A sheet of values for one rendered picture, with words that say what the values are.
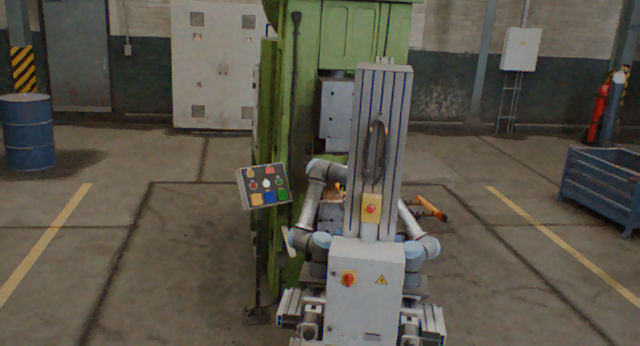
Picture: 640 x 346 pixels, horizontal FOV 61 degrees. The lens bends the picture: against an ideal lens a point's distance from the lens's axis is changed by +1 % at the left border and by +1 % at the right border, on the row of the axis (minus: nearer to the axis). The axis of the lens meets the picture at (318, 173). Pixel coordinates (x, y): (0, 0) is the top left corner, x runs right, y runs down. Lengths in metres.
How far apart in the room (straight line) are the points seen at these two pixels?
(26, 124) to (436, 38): 6.70
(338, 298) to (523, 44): 8.68
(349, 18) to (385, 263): 1.97
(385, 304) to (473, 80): 8.37
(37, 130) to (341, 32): 4.71
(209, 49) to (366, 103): 6.72
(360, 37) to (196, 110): 5.59
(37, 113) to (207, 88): 2.75
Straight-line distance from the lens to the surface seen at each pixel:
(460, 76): 10.50
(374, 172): 2.51
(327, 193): 3.94
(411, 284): 3.07
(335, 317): 2.59
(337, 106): 3.77
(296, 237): 3.07
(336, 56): 3.87
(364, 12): 3.89
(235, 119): 9.16
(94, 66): 9.97
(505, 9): 10.70
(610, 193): 6.97
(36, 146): 7.63
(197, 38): 8.99
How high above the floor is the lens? 2.32
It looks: 18 degrees down
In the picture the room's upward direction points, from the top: 4 degrees clockwise
